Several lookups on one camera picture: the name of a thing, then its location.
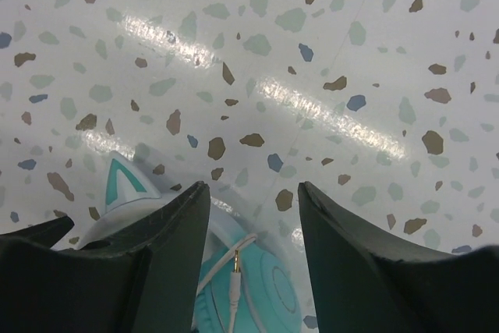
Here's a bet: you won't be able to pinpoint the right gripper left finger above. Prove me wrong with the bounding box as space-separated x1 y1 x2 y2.
1 181 211 332

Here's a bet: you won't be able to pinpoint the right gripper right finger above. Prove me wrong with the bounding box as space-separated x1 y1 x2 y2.
298 182 498 332

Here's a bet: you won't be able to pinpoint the teal cat-ear headphones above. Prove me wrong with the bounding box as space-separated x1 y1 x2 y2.
76 151 302 332

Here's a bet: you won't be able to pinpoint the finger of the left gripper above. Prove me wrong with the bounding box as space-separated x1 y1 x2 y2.
1 216 75 248

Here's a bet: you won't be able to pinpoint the white headphone cable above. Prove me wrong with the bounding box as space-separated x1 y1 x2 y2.
194 232 260 333

